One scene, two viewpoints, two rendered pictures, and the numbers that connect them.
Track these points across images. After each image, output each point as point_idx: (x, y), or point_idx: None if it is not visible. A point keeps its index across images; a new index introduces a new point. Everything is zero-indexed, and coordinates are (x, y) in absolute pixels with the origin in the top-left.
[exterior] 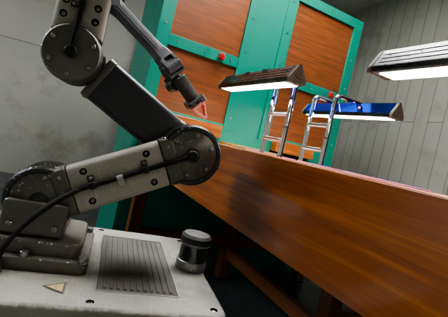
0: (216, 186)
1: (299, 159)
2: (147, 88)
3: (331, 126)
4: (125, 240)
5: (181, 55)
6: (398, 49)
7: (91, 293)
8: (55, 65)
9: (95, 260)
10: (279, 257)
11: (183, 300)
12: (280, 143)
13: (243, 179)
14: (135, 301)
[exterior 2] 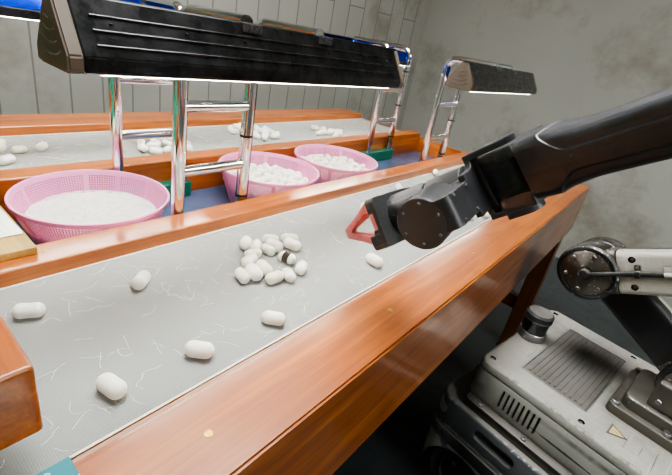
0: (507, 281)
1: (122, 166)
2: None
3: (188, 81)
4: (564, 390)
5: None
6: (475, 64)
7: (630, 361)
8: None
9: (613, 382)
10: (535, 265)
11: (569, 326)
12: (246, 171)
13: (529, 251)
14: (603, 342)
